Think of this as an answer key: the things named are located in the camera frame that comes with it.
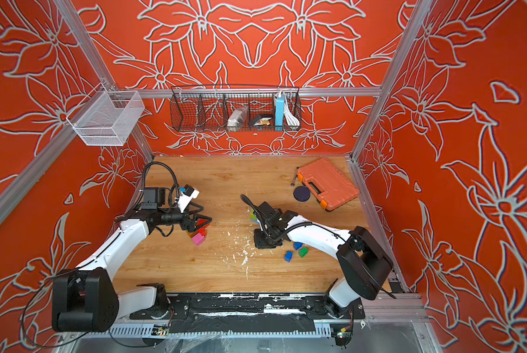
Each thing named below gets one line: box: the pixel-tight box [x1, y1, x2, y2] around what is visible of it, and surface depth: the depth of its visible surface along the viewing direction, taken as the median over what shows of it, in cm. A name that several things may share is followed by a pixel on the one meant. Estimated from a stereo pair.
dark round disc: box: [292, 186, 311, 202], surface depth 106 cm
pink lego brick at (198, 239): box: [191, 232, 206, 247], surface depth 89 cm
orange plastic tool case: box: [297, 158, 360, 212], surface depth 103 cm
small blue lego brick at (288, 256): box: [284, 250, 294, 263], surface depth 86 cm
